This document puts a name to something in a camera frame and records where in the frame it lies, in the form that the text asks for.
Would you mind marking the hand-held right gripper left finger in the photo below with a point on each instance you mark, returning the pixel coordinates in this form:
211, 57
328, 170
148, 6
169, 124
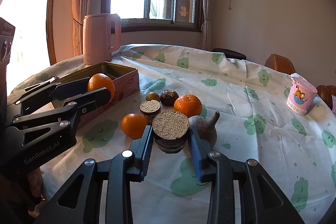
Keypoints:
147, 146

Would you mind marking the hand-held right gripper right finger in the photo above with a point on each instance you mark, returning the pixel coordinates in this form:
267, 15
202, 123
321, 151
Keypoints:
194, 151

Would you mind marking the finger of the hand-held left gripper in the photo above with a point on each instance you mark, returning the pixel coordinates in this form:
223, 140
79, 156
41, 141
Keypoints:
71, 87
92, 99

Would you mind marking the brown pear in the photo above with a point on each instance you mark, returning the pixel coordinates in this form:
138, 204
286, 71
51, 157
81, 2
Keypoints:
204, 129

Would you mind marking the small orange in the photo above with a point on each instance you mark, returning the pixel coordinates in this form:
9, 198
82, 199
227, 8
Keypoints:
132, 125

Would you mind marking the large brown round pastry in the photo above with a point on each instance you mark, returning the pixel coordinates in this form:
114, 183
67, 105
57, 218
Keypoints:
170, 124

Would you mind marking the dark metal tray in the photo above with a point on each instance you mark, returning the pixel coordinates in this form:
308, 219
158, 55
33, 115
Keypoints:
126, 82

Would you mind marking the person's left hand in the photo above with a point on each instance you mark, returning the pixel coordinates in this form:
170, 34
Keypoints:
35, 184

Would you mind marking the small brown round pastry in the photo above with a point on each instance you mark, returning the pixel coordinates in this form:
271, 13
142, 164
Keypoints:
149, 109

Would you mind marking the small yellow-green citrus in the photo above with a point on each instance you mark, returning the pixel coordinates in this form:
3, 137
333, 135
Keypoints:
153, 96

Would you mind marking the dark wrinkled round fruit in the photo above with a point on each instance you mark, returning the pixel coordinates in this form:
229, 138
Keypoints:
169, 98

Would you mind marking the pink electric kettle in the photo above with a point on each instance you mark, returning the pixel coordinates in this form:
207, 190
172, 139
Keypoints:
97, 40

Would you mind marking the dark round stool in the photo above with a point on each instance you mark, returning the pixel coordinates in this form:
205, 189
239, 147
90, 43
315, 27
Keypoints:
228, 53

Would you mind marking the pink cartoon cup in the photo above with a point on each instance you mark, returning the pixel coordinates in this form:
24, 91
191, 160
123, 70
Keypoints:
299, 98

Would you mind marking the paper window decoration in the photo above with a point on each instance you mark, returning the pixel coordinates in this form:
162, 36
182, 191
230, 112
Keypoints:
183, 11

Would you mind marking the brown leather sofa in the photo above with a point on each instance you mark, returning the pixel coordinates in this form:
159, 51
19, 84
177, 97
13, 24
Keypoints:
324, 92

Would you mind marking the beige curtain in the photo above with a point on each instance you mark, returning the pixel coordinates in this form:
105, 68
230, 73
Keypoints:
207, 3

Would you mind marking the wooden door frame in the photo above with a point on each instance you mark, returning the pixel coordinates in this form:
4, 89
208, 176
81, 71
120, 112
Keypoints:
51, 16

